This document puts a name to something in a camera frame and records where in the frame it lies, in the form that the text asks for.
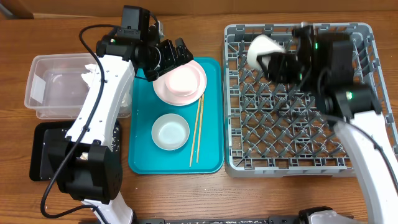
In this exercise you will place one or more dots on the right wooden chopstick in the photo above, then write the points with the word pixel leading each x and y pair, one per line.
pixel 200 125

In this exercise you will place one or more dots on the black plastic tray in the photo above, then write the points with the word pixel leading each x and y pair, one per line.
pixel 40 167

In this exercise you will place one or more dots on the wooden chopstick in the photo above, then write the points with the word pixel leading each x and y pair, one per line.
pixel 200 125
pixel 195 131

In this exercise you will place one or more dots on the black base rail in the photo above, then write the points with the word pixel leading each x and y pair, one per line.
pixel 288 219

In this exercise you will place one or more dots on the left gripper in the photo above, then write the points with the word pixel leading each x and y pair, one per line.
pixel 171 57

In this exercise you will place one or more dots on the large pink plate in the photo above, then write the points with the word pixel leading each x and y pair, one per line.
pixel 165 95

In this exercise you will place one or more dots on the teal plastic tray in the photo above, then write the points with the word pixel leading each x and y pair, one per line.
pixel 146 158

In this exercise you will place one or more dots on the clear plastic bin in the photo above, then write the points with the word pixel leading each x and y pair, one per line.
pixel 55 88

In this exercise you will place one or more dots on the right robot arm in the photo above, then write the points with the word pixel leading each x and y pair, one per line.
pixel 323 66

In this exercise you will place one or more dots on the grey dishwasher rack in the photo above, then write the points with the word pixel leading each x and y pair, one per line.
pixel 272 129

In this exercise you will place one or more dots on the white napkin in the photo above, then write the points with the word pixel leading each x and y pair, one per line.
pixel 89 76

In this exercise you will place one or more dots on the left wooden chopstick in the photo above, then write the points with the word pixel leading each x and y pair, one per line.
pixel 195 131

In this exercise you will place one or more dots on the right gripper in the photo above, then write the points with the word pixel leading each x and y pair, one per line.
pixel 277 68

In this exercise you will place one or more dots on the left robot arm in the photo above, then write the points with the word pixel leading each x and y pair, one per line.
pixel 84 164

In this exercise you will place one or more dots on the white cup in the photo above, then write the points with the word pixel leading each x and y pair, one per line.
pixel 262 44

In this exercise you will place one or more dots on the grey bowl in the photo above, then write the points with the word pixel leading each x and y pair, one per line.
pixel 170 132

